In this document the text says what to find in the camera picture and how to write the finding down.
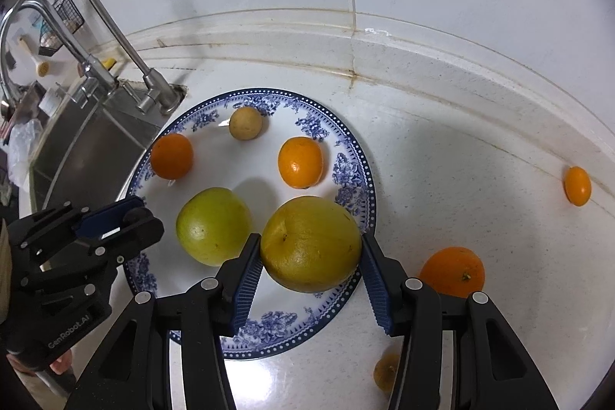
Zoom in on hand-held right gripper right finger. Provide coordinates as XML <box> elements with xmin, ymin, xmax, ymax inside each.
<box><xmin>361</xmin><ymin>233</ymin><xmax>560</xmax><ymax>410</ymax></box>

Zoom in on stainless steel sink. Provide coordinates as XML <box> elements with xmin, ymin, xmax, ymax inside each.
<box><xmin>26</xmin><ymin>76</ymin><xmax>190</xmax><ymax>211</ymax></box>

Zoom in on yellow head dish brush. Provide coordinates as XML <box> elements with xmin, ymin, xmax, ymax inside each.
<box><xmin>18</xmin><ymin>34</ymin><xmax>51</xmax><ymax>77</ymax></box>

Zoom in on blue patterned white plate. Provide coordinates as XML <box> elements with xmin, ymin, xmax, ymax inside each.
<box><xmin>118</xmin><ymin>88</ymin><xmax>376</xmax><ymax>361</ymax></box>

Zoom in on thin gooseneck faucet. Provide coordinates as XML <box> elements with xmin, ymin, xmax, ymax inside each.
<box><xmin>29</xmin><ymin>0</ymin><xmax>178</xmax><ymax>115</ymax></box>

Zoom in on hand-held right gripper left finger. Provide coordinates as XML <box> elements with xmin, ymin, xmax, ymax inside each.
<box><xmin>65</xmin><ymin>233</ymin><xmax>264</xmax><ymax>410</ymax></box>

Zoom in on yellow-green citrus fruit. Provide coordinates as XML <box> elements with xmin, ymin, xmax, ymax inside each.
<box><xmin>260</xmin><ymin>196</ymin><xmax>362</xmax><ymax>294</ymax></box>
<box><xmin>175</xmin><ymin>188</ymin><xmax>253</xmax><ymax>267</ymax></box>

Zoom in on small orange tangerine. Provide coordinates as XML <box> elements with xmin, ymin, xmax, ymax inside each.
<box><xmin>150</xmin><ymin>133</ymin><xmax>194</xmax><ymax>180</ymax></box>
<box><xmin>564</xmin><ymin>166</ymin><xmax>593</xmax><ymax>207</ymax></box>

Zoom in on black wire basket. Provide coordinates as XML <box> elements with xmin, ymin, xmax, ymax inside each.
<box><xmin>37</xmin><ymin>0</ymin><xmax>86</xmax><ymax>58</ymax></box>

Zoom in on small brown round fruit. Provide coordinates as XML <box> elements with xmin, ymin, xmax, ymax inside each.
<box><xmin>228</xmin><ymin>106</ymin><xmax>264</xmax><ymax>141</ymax></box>
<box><xmin>374</xmin><ymin>352</ymin><xmax>402</xmax><ymax>392</ymax></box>

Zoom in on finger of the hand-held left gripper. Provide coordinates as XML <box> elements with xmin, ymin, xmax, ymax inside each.
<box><xmin>24</xmin><ymin>207</ymin><xmax>165</xmax><ymax>287</ymax></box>
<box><xmin>10</xmin><ymin>197</ymin><xmax>146</xmax><ymax>258</ymax></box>

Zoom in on large steel faucet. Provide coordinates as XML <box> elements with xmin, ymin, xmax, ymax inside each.
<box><xmin>0</xmin><ymin>0</ymin><xmax>118</xmax><ymax>113</ymax></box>

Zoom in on clear plastic bag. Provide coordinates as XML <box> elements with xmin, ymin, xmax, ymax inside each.
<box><xmin>7</xmin><ymin>118</ymin><xmax>46</xmax><ymax>194</ymax></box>

